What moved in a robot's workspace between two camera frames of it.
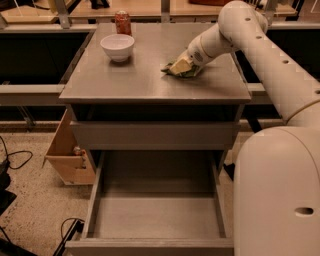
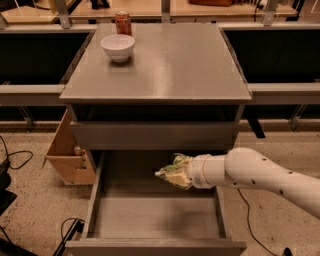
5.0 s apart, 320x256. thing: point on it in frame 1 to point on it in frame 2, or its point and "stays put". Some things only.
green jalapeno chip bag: (191, 73) to (180, 164)
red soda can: (123, 25) stays put
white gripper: (196, 54) to (196, 170)
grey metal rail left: (36, 94) stays put
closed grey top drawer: (156, 135) stays put
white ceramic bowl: (118, 46) stays put
